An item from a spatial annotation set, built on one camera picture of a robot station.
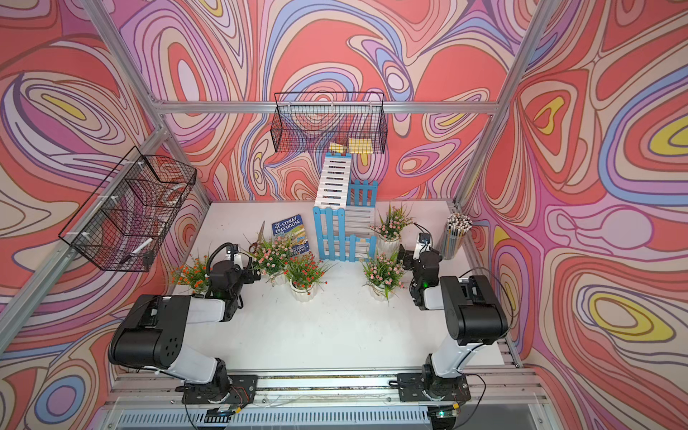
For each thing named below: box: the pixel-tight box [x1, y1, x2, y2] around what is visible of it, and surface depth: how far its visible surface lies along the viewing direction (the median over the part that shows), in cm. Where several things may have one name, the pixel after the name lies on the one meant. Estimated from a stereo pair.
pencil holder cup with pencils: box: [440, 212, 473, 260], surface depth 92 cm
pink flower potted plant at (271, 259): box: [239, 236, 295, 287], surface depth 87 cm
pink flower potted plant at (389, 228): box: [369, 201, 414, 256], surface depth 95 cm
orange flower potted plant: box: [170, 255, 214, 294], surface depth 83 cm
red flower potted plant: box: [283, 250, 336, 303], surface depth 84 cm
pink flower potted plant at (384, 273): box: [361, 251, 407, 306], surface depth 83 cm
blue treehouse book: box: [271, 214, 311, 258], surface depth 107 cm
